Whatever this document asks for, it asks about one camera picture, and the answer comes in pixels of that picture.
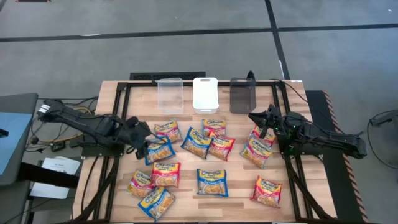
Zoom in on black shelf board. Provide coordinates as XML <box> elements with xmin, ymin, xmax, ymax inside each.
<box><xmin>17</xmin><ymin>161</ymin><xmax>80</xmax><ymax>189</ymax></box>

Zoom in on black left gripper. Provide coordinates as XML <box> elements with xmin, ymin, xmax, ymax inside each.
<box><xmin>119</xmin><ymin>116</ymin><xmax>165</xmax><ymax>161</ymax></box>

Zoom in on black aluminium table frame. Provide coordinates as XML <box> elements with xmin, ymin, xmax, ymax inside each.
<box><xmin>72</xmin><ymin>80</ymin><xmax>338</xmax><ymax>223</ymax></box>

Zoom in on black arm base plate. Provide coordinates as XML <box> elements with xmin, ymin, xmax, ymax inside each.
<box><xmin>277</xmin><ymin>129</ymin><xmax>324</xmax><ymax>157</ymax></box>
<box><xmin>81</xmin><ymin>133</ymin><xmax>127</xmax><ymax>157</ymax></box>

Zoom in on dark grey translucent bin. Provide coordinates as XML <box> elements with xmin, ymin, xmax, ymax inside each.
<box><xmin>229</xmin><ymin>77</ymin><xmax>257</xmax><ymax>114</ymax></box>

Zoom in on black hazard-striped side panel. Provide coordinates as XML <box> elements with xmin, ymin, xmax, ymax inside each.
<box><xmin>306</xmin><ymin>90</ymin><xmax>370</xmax><ymax>223</ymax></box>

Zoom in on black floor grille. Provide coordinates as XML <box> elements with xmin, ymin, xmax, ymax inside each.
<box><xmin>129</xmin><ymin>71</ymin><xmax>206</xmax><ymax>82</ymax></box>

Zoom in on blue desk mat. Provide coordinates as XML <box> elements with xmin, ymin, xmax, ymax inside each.
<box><xmin>0</xmin><ymin>111</ymin><xmax>34</xmax><ymax>175</ymax></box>

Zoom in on grey desk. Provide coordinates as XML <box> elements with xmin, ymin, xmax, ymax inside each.
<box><xmin>0</xmin><ymin>92</ymin><xmax>39</xmax><ymax>187</ymax></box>

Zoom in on white printed paper sheet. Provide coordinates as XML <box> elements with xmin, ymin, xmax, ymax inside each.
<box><xmin>40</xmin><ymin>156</ymin><xmax>81</xmax><ymax>175</ymax></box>

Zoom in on blue soy sauce ramen packet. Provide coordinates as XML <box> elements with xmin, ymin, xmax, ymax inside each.
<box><xmin>180</xmin><ymin>126</ymin><xmax>213</xmax><ymax>160</ymax></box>
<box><xmin>137</xmin><ymin>185</ymin><xmax>176</xmax><ymax>222</ymax></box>
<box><xmin>196</xmin><ymin>169</ymin><xmax>229</xmax><ymax>198</ymax></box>
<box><xmin>144</xmin><ymin>136</ymin><xmax>177</xmax><ymax>166</ymax></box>

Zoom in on orange ramen packet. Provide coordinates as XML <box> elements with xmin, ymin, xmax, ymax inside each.
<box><xmin>126</xmin><ymin>169</ymin><xmax>155</xmax><ymax>198</ymax></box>

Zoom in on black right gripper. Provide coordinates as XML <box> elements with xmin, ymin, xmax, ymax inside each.
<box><xmin>248</xmin><ymin>104</ymin><xmax>295</xmax><ymax>139</ymax></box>

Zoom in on yellow cable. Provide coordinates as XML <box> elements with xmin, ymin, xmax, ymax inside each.
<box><xmin>39</xmin><ymin>105</ymin><xmax>94</xmax><ymax>146</ymax></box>

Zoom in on white plastic bin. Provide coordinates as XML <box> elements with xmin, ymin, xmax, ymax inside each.
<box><xmin>192</xmin><ymin>77</ymin><xmax>220</xmax><ymax>114</ymax></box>

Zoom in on clear plastic bin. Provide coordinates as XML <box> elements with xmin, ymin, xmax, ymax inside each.
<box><xmin>157</xmin><ymin>77</ymin><xmax>185</xmax><ymax>115</ymax></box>

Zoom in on black power brick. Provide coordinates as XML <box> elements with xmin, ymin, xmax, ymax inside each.
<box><xmin>50</xmin><ymin>140</ymin><xmax>67</xmax><ymax>153</ymax></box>

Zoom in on red Maruchan ramen packet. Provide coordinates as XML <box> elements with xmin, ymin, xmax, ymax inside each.
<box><xmin>207</xmin><ymin>132</ymin><xmax>236</xmax><ymax>162</ymax></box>
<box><xmin>250</xmin><ymin>124</ymin><xmax>277</xmax><ymax>147</ymax></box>
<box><xmin>150</xmin><ymin>161</ymin><xmax>182</xmax><ymax>188</ymax></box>
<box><xmin>250</xmin><ymin>175</ymin><xmax>284</xmax><ymax>208</ymax></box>

